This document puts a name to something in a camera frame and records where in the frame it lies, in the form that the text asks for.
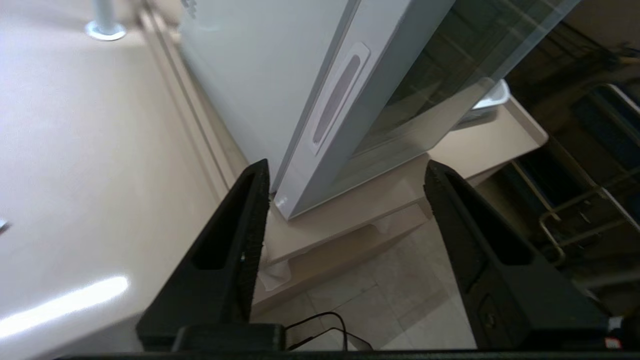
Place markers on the beige low cabinet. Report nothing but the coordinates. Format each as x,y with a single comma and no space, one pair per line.
350,225

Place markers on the glass mini fridge door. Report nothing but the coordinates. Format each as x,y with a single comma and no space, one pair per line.
430,80

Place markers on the metal frame cart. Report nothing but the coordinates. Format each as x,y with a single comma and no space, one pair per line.
590,200

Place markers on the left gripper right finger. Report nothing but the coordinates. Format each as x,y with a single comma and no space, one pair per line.
505,300

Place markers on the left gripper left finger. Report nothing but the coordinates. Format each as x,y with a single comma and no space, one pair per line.
220,290

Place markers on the round metal pole base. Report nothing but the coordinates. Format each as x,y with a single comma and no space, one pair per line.
105,22

